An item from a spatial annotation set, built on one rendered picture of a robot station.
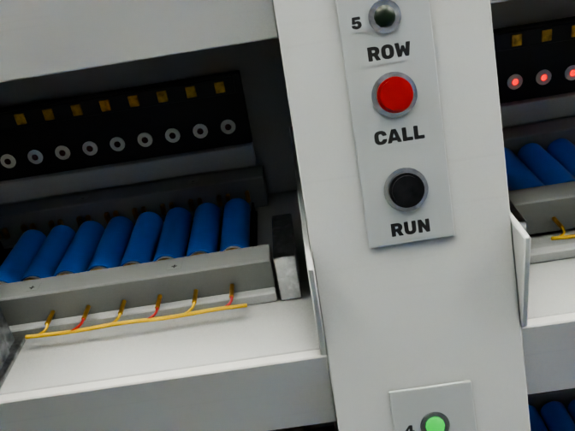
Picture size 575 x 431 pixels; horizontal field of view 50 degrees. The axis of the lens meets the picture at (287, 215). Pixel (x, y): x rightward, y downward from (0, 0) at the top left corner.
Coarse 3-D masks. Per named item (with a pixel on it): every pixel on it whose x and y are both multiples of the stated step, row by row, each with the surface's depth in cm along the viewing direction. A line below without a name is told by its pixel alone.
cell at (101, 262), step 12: (120, 216) 42; (108, 228) 41; (120, 228) 41; (132, 228) 42; (108, 240) 40; (120, 240) 40; (96, 252) 39; (108, 252) 38; (120, 252) 39; (96, 264) 37; (108, 264) 37
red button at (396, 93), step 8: (384, 80) 27; (392, 80) 27; (400, 80) 27; (384, 88) 27; (392, 88) 27; (400, 88) 27; (408, 88) 27; (376, 96) 27; (384, 96) 27; (392, 96) 27; (400, 96) 27; (408, 96) 27; (384, 104) 27; (392, 104) 27; (400, 104) 27; (408, 104) 27; (392, 112) 27
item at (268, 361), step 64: (0, 192) 46; (64, 192) 46; (192, 320) 34; (256, 320) 33; (320, 320) 29; (64, 384) 31; (128, 384) 30; (192, 384) 30; (256, 384) 31; (320, 384) 31
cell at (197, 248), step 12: (204, 204) 42; (204, 216) 41; (216, 216) 41; (192, 228) 40; (204, 228) 39; (216, 228) 40; (192, 240) 38; (204, 240) 38; (216, 240) 39; (192, 252) 37; (204, 252) 37
